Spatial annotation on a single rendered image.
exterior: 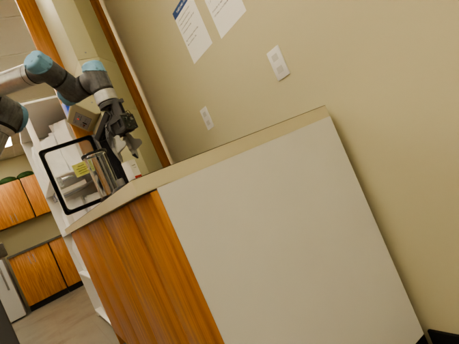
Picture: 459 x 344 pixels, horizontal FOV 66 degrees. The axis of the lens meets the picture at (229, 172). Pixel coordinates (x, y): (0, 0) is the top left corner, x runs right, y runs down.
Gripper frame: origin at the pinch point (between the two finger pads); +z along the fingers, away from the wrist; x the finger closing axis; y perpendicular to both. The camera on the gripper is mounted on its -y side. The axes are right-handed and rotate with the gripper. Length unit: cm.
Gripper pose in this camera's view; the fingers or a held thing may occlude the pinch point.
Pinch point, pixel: (127, 158)
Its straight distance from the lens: 130.1
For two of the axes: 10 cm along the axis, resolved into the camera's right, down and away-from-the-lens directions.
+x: 3.9, -1.8, 9.0
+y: 8.3, -3.6, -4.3
